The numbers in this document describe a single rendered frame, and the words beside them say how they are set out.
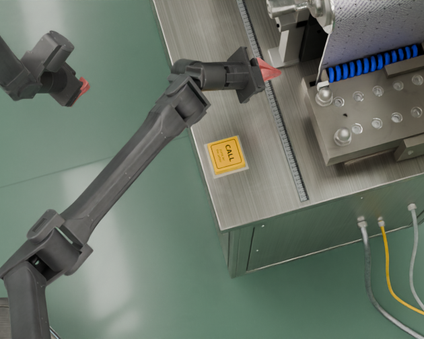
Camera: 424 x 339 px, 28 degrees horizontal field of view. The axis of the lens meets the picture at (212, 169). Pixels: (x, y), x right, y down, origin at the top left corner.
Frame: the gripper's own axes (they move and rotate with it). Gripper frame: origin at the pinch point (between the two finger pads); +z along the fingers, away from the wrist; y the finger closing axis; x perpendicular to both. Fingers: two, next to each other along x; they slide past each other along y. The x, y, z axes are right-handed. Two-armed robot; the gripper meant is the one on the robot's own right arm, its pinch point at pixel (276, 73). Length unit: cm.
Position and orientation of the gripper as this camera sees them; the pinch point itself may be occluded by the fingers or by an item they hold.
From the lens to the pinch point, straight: 178.8
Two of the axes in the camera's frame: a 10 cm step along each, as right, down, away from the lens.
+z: 8.4, -1.0, 5.3
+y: 2.8, 9.2, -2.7
